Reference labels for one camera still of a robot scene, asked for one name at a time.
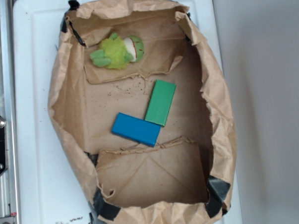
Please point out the blue rectangular block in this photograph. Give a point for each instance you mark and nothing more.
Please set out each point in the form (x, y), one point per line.
(135, 129)

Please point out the green rectangular block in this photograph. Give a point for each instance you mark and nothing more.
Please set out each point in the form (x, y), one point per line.
(160, 102)

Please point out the green plush toy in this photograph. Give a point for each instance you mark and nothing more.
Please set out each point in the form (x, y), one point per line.
(115, 52)

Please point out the brown paper bag tray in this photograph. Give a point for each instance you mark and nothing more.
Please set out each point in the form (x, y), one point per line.
(187, 177)

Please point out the aluminium frame rail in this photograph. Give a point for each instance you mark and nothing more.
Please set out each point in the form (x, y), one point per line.
(8, 186)

